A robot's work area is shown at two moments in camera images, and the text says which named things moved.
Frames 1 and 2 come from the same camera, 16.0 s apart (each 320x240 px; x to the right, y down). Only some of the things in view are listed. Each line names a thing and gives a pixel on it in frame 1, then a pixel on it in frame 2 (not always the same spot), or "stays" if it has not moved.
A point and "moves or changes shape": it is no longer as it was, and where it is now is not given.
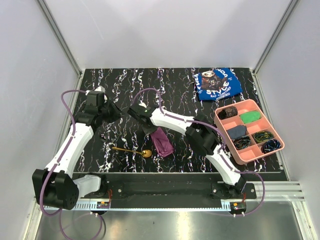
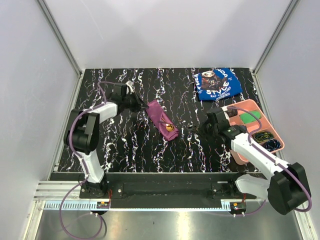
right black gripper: [147, 131] -> [200, 129]
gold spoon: [145, 153] moves or changes shape
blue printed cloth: [220, 83] stays
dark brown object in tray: [227, 112] stays
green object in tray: [250, 116] stays
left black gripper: [117, 113] -> [140, 104]
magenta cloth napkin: [163, 146] moves or changes shape
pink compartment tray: [247, 132] stays
